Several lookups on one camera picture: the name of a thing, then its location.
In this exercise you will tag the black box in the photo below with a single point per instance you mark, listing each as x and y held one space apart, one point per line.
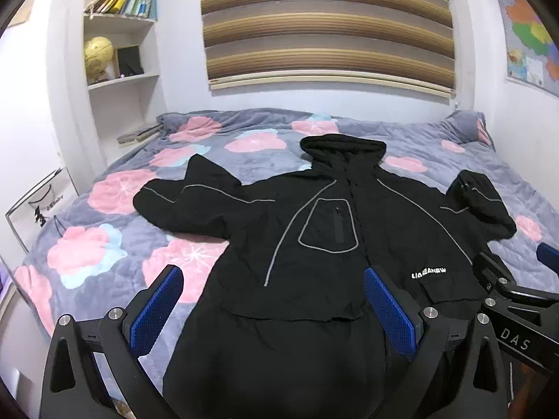
129 61

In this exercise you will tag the grey pink floral blanket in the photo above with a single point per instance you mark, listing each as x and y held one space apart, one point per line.
131 235

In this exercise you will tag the black hooded jacket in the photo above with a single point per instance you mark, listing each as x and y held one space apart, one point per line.
284 314

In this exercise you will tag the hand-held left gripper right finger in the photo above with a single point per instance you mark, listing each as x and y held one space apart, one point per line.
388 314

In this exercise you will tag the grey floral pillow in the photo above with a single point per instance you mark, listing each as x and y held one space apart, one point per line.
474 128

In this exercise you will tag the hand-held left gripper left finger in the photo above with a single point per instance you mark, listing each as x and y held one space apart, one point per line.
158 310

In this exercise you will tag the white printed paper bag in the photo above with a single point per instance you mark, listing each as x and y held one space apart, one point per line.
39 209

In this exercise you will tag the colourful wall map poster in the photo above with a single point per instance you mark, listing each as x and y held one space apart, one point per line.
528 39

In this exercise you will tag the golden globe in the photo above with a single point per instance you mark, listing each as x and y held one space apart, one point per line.
98 54

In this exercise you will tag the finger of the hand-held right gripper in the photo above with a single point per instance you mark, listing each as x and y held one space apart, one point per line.
549 254
493 266

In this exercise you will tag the white wall bookshelf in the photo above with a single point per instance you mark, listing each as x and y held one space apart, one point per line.
124 80

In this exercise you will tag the brown striped window blind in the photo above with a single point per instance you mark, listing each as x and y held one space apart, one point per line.
327 30

